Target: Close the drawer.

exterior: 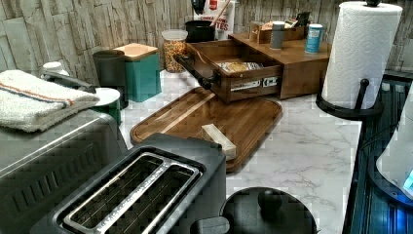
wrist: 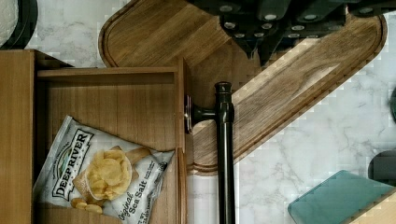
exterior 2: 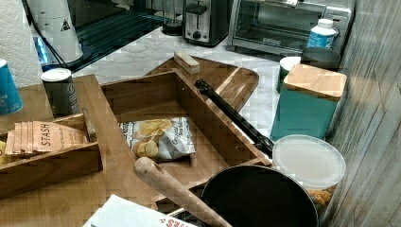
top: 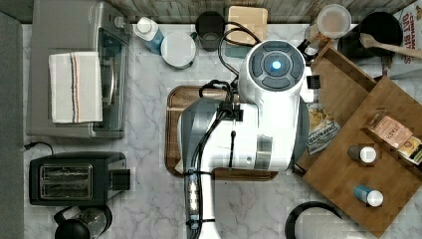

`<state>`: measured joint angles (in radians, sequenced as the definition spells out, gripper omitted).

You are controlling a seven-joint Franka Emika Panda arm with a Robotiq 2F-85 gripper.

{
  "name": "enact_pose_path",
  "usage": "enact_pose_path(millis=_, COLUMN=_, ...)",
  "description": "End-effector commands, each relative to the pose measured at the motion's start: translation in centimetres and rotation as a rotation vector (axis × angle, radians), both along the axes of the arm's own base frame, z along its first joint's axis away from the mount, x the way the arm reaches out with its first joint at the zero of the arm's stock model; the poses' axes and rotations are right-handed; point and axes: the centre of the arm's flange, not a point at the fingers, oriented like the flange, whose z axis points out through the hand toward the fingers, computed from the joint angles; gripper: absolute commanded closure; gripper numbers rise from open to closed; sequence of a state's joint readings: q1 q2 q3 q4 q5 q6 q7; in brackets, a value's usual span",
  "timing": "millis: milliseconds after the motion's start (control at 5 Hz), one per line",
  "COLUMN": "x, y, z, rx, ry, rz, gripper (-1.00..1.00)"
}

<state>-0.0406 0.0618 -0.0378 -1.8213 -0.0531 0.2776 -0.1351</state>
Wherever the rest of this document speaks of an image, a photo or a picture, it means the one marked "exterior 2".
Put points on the wooden drawer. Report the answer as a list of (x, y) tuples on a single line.
[(217, 140)]

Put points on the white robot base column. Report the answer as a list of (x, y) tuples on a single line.
[(54, 22)]

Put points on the wooden drawer cabinet top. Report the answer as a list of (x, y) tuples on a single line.
[(71, 203)]

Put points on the chips snack bag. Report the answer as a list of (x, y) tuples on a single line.
[(159, 139)]

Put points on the wooden cutting board tray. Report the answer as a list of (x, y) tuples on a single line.
[(233, 83)]

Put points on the silver black toaster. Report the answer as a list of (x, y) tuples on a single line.
[(206, 22)]

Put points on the black frying pan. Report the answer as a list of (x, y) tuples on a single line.
[(258, 196)]

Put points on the green white cup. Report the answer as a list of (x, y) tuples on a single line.
[(286, 64)]

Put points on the glass jar with dark base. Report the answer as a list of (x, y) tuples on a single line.
[(172, 21)]

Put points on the teal canister with wooden lid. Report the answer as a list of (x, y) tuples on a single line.
[(307, 102)]

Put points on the silver toaster oven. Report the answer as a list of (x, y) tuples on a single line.
[(282, 27)]

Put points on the white box with red text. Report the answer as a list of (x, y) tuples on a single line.
[(118, 212)]

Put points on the plastic container with white lid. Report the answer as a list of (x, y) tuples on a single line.
[(316, 165)]

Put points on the dark grey round tin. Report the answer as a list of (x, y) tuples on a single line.
[(321, 57)]

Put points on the dark cylindrical can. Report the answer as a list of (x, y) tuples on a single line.
[(60, 91)]

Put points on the white blue plastic bottle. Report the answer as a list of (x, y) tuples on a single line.
[(322, 35)]

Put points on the orange Stash tea packets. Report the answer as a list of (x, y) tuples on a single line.
[(28, 138)]

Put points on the wooden tea bag organizer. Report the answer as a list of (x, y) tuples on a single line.
[(22, 173)]

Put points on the blue paper cup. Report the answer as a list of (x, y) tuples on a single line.
[(10, 100)]

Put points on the white paper towel roll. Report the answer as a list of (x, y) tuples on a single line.
[(16, 44)]

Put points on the wooden pan handle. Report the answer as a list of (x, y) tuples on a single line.
[(160, 180)]

